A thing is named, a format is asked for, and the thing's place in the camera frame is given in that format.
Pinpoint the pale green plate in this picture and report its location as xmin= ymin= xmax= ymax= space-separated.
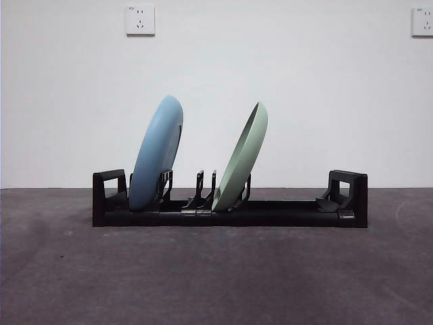
xmin=212 ymin=100 xmax=269 ymax=213

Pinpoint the pale blue plate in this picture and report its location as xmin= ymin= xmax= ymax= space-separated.
xmin=129 ymin=94 xmax=185 ymax=213

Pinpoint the black plastic plate rack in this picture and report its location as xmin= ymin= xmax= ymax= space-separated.
xmin=92 ymin=168 xmax=369 ymax=228

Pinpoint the white wall socket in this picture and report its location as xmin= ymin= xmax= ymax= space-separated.
xmin=125 ymin=5 xmax=156 ymax=37
xmin=411 ymin=6 xmax=433 ymax=38

